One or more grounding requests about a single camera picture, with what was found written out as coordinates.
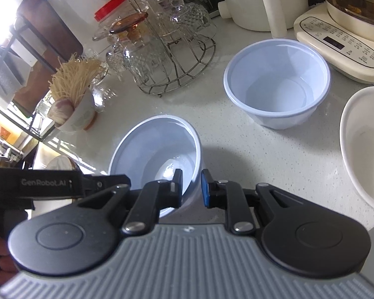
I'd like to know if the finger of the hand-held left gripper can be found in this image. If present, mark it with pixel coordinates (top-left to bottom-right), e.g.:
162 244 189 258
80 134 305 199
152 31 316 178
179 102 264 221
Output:
82 174 132 198

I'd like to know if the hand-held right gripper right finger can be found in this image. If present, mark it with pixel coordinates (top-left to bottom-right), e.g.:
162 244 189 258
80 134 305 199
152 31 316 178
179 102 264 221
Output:
201 168 303 236

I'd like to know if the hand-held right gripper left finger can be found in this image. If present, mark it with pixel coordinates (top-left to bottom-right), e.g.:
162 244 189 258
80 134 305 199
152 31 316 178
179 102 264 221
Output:
76 168 184 236

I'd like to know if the bluish white plastic bowl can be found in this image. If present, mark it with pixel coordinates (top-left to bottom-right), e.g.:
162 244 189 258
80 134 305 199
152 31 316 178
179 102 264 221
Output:
223 39 332 131
107 115 204 219

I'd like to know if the white ceramic bowl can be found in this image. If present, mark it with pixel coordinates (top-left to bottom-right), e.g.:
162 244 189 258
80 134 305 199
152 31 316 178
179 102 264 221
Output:
339 86 374 214

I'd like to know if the orange detergent bottle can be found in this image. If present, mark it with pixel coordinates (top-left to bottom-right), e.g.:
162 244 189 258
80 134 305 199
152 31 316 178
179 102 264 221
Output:
0 109 27 150

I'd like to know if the clear glass tumbler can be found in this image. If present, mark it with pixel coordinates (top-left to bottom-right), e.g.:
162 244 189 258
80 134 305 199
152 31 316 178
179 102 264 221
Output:
34 98 56 132

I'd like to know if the white bowl with orange foot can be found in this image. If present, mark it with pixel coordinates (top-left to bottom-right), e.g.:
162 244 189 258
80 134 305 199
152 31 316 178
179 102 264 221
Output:
51 88 98 132

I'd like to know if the garlic bulb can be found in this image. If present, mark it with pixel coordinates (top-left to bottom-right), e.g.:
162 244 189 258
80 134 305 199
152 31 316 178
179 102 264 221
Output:
50 97 75 124

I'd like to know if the dried noodle bundle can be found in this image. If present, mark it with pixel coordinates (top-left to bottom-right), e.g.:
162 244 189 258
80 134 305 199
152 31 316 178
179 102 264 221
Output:
48 53 108 107

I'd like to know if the black dish rack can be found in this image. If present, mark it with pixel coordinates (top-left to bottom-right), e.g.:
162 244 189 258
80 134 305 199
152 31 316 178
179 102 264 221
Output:
0 15 62 169

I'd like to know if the cluster of crystal glass cups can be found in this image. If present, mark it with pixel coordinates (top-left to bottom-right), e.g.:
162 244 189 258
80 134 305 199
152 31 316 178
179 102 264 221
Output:
89 0 217 114

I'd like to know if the dark wooden cutting board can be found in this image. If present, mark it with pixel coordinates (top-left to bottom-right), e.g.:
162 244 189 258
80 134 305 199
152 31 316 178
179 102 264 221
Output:
10 0 84 108

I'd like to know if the white electric cooker pot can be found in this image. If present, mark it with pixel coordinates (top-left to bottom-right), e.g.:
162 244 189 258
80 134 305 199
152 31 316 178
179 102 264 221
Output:
211 0 309 37

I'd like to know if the cream kettle base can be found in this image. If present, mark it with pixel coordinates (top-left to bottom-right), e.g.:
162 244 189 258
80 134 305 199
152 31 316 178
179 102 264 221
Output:
293 5 374 84

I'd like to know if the wire cup rack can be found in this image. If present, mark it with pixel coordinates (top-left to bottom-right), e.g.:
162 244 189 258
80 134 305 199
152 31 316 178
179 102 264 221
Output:
134 34 216 96

